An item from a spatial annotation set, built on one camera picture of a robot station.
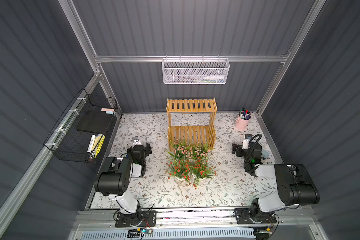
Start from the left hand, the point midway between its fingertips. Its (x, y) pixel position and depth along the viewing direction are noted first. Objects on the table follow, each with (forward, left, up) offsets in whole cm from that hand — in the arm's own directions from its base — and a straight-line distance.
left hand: (137, 145), depth 95 cm
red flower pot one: (-21, -39, +9) cm, 45 cm away
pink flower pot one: (-10, -29, +10) cm, 32 cm away
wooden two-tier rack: (+12, -36, -5) cm, 38 cm away
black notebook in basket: (+1, +18, +22) cm, 28 cm away
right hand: (-1, -68, +2) cm, 68 cm away
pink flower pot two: (-7, -40, +6) cm, 41 cm away
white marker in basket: (-13, +14, +22) cm, 29 cm away
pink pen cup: (+17, -72, +5) cm, 74 cm away
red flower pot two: (-21, -28, +10) cm, 36 cm away
